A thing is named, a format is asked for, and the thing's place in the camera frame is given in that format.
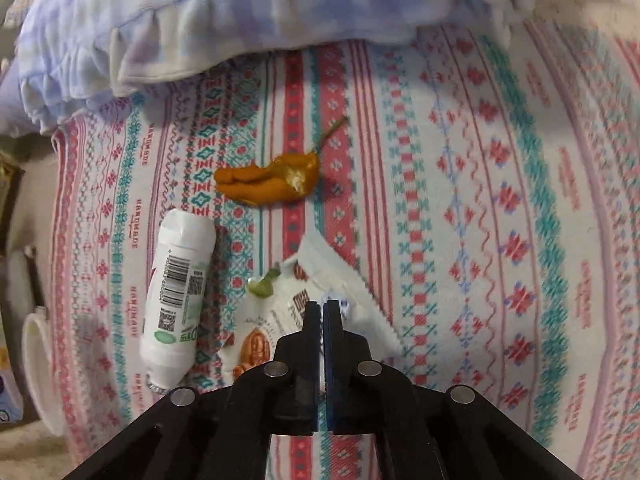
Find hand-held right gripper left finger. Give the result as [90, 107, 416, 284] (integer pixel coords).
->
[65, 301, 324, 480]

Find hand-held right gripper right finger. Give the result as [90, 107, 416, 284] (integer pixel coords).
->
[324, 300, 583, 480]

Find white nut snack wrapper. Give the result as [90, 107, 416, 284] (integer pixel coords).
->
[215, 234, 403, 396]

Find white plastic waste bin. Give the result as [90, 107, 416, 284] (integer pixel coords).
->
[21, 310, 68, 438]

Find small green peel scrap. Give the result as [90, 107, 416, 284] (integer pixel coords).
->
[247, 269, 281, 298]

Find white bottle red stripe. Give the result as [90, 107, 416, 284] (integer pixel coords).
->
[139, 208, 217, 396]

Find orange fruit peel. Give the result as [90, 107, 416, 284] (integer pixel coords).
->
[214, 116, 351, 206]

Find striped patterned rug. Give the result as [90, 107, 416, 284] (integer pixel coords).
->
[50, 15, 640, 480]

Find checked frilled quilt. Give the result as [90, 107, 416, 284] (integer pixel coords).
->
[0, 0, 626, 136]

